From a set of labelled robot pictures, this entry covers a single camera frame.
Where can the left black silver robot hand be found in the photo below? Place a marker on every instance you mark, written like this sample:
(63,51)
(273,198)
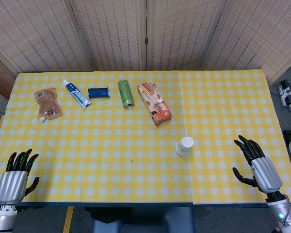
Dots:
(11,184)

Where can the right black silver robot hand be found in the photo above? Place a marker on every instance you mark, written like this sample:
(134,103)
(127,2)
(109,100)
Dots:
(266,173)

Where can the white floral paper cup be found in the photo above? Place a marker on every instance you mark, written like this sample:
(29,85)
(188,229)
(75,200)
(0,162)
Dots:
(182,153)
(186,143)

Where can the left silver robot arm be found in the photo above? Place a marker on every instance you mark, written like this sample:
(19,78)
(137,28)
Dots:
(3,217)

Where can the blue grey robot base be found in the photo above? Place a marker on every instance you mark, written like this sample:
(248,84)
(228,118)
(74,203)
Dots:
(145,219)

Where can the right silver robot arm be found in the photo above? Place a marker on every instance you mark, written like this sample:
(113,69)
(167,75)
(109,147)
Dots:
(282,212)

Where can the white black power strip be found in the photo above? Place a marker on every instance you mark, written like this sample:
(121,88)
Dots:
(286,93)

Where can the brown spouted sauce pouch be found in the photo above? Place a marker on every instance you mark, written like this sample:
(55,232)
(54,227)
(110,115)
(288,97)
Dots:
(47,103)

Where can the brown wooden panel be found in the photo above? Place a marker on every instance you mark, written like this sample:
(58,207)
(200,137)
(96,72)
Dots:
(1,75)

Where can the blue white toothpaste tube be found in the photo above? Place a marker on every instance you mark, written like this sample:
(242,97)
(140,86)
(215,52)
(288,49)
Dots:
(76,94)

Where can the yellow white checked tablecloth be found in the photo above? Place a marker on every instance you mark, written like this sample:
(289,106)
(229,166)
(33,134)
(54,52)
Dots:
(126,157)

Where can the dark blue snack packet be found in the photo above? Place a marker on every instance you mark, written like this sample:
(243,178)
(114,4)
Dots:
(98,93)

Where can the orange cracker box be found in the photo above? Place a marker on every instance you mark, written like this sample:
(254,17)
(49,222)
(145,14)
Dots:
(154,102)

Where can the green drink can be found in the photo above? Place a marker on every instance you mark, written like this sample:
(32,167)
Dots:
(125,93)

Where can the beige woven folding screen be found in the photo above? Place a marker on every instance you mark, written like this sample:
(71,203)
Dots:
(116,34)

